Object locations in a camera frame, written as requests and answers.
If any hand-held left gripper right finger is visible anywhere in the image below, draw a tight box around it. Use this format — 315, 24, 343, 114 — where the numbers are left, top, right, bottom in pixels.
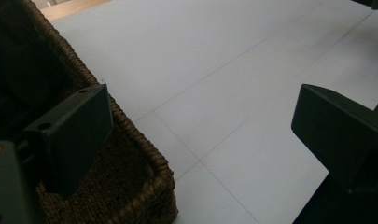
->
290, 83, 378, 194

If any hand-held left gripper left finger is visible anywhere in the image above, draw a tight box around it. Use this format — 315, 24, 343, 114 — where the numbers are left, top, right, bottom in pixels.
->
22, 83, 114, 201

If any brown woven basket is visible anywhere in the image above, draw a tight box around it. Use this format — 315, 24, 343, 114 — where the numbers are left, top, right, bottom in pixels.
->
0, 0, 179, 224

